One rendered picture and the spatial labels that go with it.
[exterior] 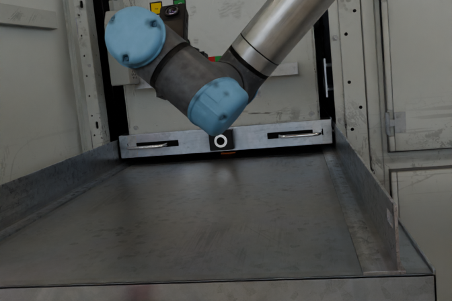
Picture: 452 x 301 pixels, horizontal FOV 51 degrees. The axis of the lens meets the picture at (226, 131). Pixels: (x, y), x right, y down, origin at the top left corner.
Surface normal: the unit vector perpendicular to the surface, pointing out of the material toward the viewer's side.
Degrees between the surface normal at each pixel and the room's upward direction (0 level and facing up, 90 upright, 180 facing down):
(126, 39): 80
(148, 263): 0
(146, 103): 90
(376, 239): 0
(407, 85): 90
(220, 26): 90
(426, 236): 90
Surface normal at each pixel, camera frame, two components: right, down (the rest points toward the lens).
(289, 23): 0.00, 0.39
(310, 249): -0.10, -0.99
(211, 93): 0.00, -0.16
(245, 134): -0.14, 0.13
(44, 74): 0.95, -0.06
